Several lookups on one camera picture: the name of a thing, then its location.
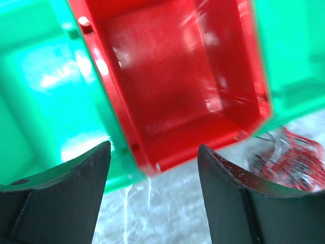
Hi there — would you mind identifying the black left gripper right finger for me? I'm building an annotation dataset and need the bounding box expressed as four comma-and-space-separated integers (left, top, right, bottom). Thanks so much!
198, 145, 324, 243

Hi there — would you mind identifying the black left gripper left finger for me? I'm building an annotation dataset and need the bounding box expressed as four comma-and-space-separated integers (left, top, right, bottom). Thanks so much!
1, 141, 111, 243

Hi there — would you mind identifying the red cable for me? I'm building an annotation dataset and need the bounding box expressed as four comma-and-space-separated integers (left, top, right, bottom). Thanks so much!
250, 127, 324, 191

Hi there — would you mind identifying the left green plastic bin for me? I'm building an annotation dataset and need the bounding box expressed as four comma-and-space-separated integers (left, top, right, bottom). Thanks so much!
1, 1, 144, 192

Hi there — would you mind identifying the green plastic bin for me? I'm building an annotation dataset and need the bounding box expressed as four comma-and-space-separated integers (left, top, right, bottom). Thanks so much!
253, 1, 324, 133
1, 1, 144, 192

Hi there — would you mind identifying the red plastic bin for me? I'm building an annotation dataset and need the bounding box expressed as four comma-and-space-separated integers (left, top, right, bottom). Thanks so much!
69, 1, 271, 176

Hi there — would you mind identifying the right green plastic bin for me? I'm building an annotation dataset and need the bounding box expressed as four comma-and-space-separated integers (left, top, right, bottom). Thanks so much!
253, 1, 324, 133

